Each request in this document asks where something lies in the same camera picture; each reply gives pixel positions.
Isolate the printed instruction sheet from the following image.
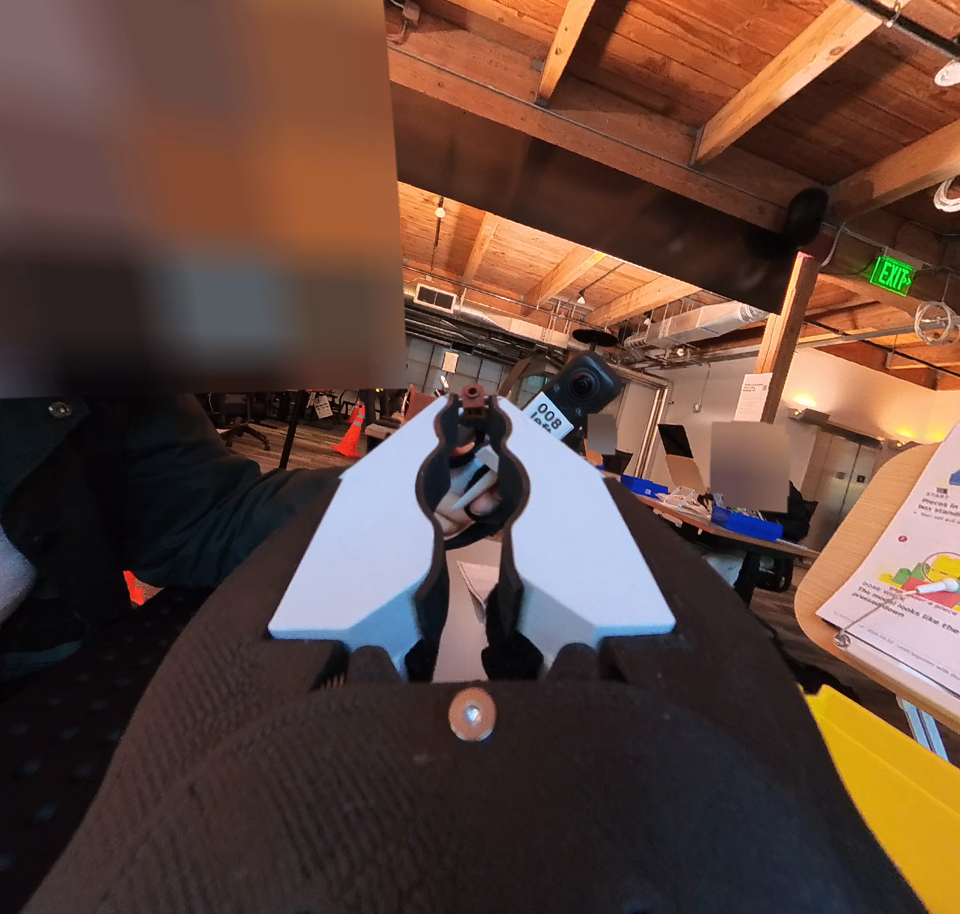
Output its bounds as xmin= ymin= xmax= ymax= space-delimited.
xmin=816 ymin=422 xmax=960 ymax=698

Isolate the silver air duct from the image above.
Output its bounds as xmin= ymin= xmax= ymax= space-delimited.
xmin=622 ymin=301 xmax=771 ymax=350

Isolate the black dotted fabric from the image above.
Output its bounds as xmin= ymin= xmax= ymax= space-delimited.
xmin=0 ymin=587 xmax=219 ymax=914

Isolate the green exit sign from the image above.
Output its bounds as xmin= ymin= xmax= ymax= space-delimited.
xmin=868 ymin=254 xmax=918 ymax=298

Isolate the wooden post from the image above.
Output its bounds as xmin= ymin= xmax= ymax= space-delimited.
xmin=753 ymin=252 xmax=824 ymax=424

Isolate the yellow plastic bin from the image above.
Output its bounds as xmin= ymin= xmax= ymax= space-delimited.
xmin=802 ymin=685 xmax=960 ymax=914

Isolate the person's left forearm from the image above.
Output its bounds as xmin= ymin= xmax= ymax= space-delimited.
xmin=131 ymin=396 xmax=354 ymax=593

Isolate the wooden office table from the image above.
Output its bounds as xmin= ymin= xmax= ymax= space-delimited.
xmin=637 ymin=490 xmax=822 ymax=608

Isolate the white paper notice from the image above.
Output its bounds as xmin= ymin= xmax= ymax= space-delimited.
xmin=735 ymin=374 xmax=774 ymax=422

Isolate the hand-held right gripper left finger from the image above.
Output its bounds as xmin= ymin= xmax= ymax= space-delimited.
xmin=267 ymin=395 xmax=459 ymax=681

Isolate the person's left hand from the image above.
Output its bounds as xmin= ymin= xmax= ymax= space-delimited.
xmin=447 ymin=488 xmax=504 ymax=536

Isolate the person's grey sweater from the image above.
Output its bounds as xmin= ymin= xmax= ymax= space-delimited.
xmin=0 ymin=539 xmax=39 ymax=624

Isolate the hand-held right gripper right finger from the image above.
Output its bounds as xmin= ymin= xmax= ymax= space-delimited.
xmin=487 ymin=395 xmax=678 ymax=681

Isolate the orange traffic cone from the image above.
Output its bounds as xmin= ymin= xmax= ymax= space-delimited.
xmin=332 ymin=401 xmax=367 ymax=459

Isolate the black dome ceiling fixture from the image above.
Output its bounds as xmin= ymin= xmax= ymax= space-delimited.
xmin=783 ymin=186 xmax=831 ymax=249

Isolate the person's dark jacket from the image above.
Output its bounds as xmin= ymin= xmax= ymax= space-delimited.
xmin=0 ymin=392 xmax=264 ymax=675

